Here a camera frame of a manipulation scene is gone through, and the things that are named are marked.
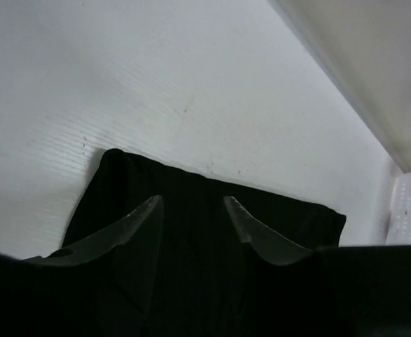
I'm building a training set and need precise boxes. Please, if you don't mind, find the white plastic basket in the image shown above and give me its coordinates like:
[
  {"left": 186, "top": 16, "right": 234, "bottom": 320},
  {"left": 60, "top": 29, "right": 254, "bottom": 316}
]
[{"left": 386, "top": 173, "right": 411, "bottom": 245}]

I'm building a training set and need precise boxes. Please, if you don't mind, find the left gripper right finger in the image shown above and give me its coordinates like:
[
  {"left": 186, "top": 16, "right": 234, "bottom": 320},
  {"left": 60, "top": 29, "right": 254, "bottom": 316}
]
[{"left": 224, "top": 197, "right": 313, "bottom": 266}]

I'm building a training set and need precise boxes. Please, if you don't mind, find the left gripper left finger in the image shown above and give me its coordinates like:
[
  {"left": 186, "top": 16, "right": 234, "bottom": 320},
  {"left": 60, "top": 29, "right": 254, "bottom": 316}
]
[{"left": 26, "top": 196, "right": 164, "bottom": 312}]

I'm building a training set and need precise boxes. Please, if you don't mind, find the black tank top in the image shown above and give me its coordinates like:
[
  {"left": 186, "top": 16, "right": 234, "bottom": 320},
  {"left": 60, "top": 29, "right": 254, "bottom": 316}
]
[{"left": 63, "top": 149, "right": 346, "bottom": 336}]

